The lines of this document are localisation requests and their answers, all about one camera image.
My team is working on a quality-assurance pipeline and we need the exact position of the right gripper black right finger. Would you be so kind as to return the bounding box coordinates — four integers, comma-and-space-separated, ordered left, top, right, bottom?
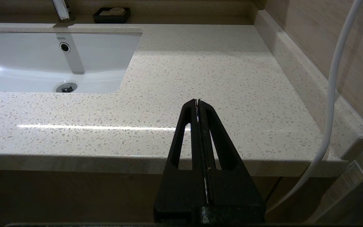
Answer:
198, 99, 266, 224

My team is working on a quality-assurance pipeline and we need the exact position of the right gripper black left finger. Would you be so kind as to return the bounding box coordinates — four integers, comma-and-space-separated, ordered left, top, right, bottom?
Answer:
153, 99, 208, 224

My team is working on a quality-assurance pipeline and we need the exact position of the brown vanity cabinet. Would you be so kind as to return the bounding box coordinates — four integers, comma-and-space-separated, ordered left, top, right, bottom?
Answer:
0, 169, 336, 225

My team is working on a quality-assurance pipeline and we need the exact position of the chrome sink drain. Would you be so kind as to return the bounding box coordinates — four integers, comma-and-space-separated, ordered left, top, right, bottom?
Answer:
56, 82, 78, 93

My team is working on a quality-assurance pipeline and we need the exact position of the black soap dish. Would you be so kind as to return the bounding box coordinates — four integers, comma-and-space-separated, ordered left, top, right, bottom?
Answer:
93, 7, 131, 24

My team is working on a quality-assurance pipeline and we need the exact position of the beige soap bar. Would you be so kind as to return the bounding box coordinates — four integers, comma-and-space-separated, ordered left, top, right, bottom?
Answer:
100, 8, 127, 16

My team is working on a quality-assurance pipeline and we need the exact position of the white sink basin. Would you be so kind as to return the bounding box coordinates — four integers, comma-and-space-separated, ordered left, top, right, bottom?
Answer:
0, 32, 143, 94

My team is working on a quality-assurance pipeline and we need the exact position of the chrome faucet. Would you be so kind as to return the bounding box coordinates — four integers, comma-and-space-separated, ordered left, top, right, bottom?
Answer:
52, 0, 75, 23

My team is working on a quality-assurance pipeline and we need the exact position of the white cable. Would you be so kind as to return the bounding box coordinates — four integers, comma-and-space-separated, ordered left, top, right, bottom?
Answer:
265, 0, 363, 215

